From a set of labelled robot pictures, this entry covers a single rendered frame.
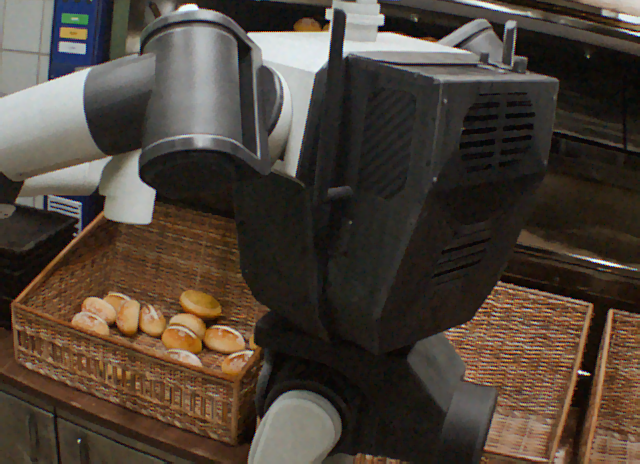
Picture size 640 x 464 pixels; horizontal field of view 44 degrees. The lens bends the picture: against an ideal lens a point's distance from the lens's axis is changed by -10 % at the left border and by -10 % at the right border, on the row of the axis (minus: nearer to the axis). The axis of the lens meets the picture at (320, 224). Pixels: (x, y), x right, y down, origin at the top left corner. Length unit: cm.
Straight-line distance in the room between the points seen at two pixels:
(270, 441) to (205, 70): 46
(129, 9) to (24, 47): 37
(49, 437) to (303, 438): 96
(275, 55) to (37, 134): 25
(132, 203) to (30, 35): 126
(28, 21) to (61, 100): 149
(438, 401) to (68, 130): 49
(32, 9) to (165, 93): 156
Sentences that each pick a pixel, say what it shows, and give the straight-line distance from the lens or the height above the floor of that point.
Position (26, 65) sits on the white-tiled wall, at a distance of 229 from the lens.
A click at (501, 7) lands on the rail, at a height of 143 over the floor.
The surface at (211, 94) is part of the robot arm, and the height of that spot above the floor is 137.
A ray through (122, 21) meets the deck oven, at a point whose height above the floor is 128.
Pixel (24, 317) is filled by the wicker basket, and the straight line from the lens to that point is 180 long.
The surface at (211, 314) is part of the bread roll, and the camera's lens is 196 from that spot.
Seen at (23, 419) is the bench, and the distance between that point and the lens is 189.
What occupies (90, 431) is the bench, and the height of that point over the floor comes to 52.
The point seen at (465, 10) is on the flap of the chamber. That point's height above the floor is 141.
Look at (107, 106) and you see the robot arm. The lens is 77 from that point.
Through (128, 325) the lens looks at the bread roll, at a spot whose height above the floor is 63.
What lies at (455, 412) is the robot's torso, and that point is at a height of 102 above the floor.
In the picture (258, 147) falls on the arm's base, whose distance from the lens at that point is 77.
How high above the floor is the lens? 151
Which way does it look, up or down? 19 degrees down
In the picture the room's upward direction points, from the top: 7 degrees clockwise
